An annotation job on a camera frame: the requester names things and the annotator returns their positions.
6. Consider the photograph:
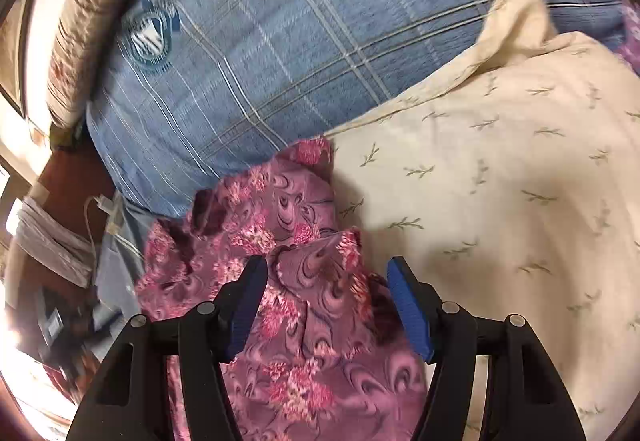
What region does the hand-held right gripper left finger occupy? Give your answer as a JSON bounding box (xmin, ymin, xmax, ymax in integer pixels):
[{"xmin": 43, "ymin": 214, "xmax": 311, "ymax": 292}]
[{"xmin": 65, "ymin": 255, "xmax": 269, "ymax": 441}]

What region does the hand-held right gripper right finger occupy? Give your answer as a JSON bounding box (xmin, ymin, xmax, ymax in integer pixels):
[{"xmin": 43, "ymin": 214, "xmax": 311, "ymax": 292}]
[{"xmin": 386, "ymin": 256, "xmax": 587, "ymax": 441}]

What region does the purple floral garment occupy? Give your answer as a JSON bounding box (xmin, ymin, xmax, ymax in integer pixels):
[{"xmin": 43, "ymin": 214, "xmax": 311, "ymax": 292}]
[{"xmin": 135, "ymin": 136, "xmax": 431, "ymax": 441}]

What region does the light blue bed sheet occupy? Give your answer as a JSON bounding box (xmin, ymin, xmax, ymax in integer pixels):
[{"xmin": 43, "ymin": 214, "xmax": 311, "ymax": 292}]
[{"xmin": 95, "ymin": 201, "xmax": 151, "ymax": 322}]

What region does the white charger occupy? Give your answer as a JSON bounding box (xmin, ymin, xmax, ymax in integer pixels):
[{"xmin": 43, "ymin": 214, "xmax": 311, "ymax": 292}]
[{"xmin": 100, "ymin": 195, "xmax": 126, "ymax": 236}]

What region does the cream leaf print pillow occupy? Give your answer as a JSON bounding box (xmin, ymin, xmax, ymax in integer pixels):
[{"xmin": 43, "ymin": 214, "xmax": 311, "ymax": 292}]
[{"xmin": 325, "ymin": 0, "xmax": 640, "ymax": 441}]

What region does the grey white cloth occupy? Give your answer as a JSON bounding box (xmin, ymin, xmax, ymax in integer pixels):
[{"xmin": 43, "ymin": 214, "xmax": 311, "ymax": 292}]
[{"xmin": 12, "ymin": 198, "xmax": 96, "ymax": 287}]

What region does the blue plaid quilt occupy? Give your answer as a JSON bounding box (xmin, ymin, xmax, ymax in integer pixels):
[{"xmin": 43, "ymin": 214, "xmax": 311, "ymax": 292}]
[{"xmin": 85, "ymin": 0, "xmax": 626, "ymax": 222}]

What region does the beige floral pillow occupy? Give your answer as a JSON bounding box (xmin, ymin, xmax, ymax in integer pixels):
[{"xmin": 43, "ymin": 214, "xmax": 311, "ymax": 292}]
[{"xmin": 45, "ymin": 0, "xmax": 181, "ymax": 129}]

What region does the lilac flower print garment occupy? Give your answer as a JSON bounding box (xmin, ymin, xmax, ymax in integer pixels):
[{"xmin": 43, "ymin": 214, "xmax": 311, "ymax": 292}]
[{"xmin": 615, "ymin": 0, "xmax": 640, "ymax": 66}]

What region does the white charger cable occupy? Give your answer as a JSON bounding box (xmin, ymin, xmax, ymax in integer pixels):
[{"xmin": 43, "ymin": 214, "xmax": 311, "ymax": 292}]
[{"xmin": 82, "ymin": 193, "xmax": 126, "ymax": 282}]

